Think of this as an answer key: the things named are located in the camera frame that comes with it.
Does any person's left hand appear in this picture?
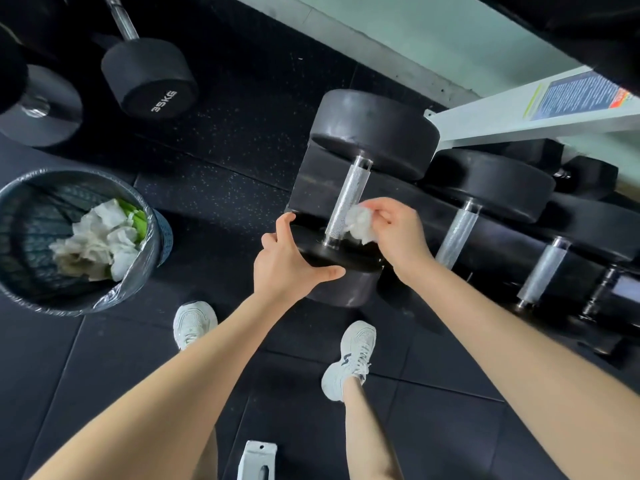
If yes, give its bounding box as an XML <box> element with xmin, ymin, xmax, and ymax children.
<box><xmin>253</xmin><ymin>212</ymin><xmax>347</xmax><ymax>309</ymax></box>

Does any person's right hand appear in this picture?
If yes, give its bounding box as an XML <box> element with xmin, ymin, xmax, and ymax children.
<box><xmin>366</xmin><ymin>197</ymin><xmax>435</xmax><ymax>289</ymax></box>

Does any white wet wipe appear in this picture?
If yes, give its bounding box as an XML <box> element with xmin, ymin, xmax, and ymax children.
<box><xmin>343</xmin><ymin>204</ymin><xmax>379</xmax><ymax>245</ymax></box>

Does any small rusty-handled dumbbell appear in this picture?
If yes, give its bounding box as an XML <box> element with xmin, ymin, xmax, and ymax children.
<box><xmin>569</xmin><ymin>262</ymin><xmax>631</xmax><ymax>355</ymax></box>

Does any person's right forearm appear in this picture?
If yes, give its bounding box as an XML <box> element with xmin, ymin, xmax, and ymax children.
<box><xmin>399</xmin><ymin>257</ymin><xmax>640</xmax><ymax>480</ymax></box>

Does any person's left forearm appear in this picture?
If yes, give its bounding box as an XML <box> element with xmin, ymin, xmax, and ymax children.
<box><xmin>29</xmin><ymin>292</ymin><xmax>291</xmax><ymax>480</ymax></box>

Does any black dumbbell rack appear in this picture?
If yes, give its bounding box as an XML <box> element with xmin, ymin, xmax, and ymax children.
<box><xmin>287</xmin><ymin>0</ymin><xmax>640</xmax><ymax>365</ymax></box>

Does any person's left white sneaker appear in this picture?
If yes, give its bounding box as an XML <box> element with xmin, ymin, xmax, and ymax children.
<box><xmin>173</xmin><ymin>301</ymin><xmax>219</xmax><ymax>352</ymax></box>

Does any person's white sneaker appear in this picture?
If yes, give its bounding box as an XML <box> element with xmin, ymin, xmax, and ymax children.
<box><xmin>321</xmin><ymin>320</ymin><xmax>377</xmax><ymax>403</ymax></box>
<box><xmin>173</xmin><ymin>301</ymin><xmax>219</xmax><ymax>352</ymax></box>

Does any person's right white sneaker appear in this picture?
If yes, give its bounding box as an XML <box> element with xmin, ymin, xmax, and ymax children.
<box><xmin>321</xmin><ymin>320</ymin><xmax>377</xmax><ymax>403</ymax></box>

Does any person's right leg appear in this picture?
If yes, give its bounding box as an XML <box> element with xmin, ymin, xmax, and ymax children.
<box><xmin>342</xmin><ymin>377</ymin><xmax>405</xmax><ymax>480</ymax></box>

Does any black hex dumbbell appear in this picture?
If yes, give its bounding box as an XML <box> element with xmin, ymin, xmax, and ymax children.
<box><xmin>499</xmin><ymin>138</ymin><xmax>620</xmax><ymax>201</ymax></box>

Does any big black dumbbell white lettering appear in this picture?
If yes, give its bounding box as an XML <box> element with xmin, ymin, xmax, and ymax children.
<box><xmin>101</xmin><ymin>0</ymin><xmax>200</xmax><ymax>121</ymax></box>

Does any big black dumbbell chrome hub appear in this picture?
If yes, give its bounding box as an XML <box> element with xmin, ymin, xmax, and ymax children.
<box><xmin>0</xmin><ymin>24</ymin><xmax>84</xmax><ymax>149</ymax></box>

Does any white metal rack leg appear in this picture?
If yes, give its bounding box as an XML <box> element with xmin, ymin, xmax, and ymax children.
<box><xmin>423</xmin><ymin>64</ymin><xmax>640</xmax><ymax>151</ymax></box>

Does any green crumpled wrapper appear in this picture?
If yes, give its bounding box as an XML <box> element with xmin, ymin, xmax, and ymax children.
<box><xmin>117</xmin><ymin>197</ymin><xmax>149</xmax><ymax>241</ymax></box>

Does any white metal rack foot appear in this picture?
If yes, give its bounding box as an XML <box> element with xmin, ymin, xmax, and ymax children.
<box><xmin>235</xmin><ymin>440</ymin><xmax>279</xmax><ymax>480</ymax></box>

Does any blue waste basket with liner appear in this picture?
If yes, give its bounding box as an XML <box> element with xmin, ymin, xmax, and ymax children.
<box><xmin>0</xmin><ymin>168</ymin><xmax>165</xmax><ymax>317</ymax></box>

